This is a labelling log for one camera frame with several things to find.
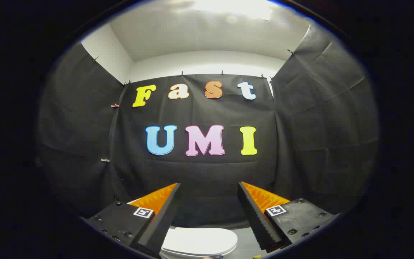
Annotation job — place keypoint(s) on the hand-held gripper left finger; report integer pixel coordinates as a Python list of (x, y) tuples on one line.
[(167, 212)]

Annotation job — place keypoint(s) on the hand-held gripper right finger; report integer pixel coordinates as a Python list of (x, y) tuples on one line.
[(253, 212)]

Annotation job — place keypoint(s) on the black backdrop cloth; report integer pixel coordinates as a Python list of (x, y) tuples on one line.
[(207, 172)]

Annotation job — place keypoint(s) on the ceiling light panel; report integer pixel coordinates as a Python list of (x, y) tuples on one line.
[(232, 7)]

